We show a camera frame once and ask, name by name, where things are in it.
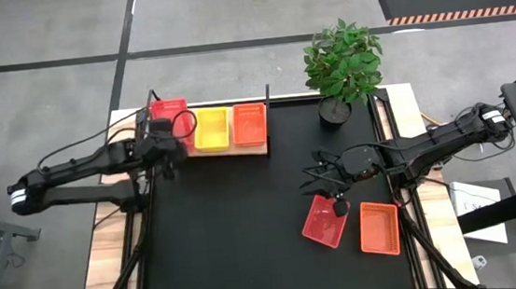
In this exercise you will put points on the black vertical post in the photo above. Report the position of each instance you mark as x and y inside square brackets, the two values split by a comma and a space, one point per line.
[267, 97]

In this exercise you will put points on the orange plastic basket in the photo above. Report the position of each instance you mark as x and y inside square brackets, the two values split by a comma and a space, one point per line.
[380, 229]
[249, 125]

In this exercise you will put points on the small white adapter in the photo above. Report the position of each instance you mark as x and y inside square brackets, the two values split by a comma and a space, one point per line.
[479, 262]

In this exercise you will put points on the black table mat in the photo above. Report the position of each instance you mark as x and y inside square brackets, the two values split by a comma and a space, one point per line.
[246, 220]

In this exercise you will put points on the yellow plastic basket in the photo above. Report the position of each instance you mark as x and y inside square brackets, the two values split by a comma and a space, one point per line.
[212, 130]

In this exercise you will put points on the red plastic basket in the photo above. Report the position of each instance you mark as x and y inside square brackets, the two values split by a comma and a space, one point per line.
[323, 225]
[168, 109]

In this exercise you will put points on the white cardboard box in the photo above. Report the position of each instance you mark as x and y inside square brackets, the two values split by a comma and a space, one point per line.
[468, 196]

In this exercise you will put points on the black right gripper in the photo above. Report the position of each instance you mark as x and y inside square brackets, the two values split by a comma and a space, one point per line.
[360, 164]

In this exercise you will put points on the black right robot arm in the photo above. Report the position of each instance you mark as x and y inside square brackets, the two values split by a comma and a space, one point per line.
[435, 140]

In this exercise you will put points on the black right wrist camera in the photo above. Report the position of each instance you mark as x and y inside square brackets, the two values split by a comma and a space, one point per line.
[341, 208]

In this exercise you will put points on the black support beam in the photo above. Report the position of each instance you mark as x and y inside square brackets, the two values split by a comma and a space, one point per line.
[512, 209]

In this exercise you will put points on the potted green plant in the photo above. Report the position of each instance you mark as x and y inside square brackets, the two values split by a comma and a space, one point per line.
[345, 66]

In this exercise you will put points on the black metal side frame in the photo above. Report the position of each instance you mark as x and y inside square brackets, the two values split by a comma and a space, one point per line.
[135, 277]
[419, 261]

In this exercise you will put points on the wooden shelf board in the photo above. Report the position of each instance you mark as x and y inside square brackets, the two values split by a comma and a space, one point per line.
[226, 153]

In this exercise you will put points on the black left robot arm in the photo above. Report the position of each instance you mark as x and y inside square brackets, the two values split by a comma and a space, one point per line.
[77, 165]

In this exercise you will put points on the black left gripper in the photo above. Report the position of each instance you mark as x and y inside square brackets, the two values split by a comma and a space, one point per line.
[162, 150]

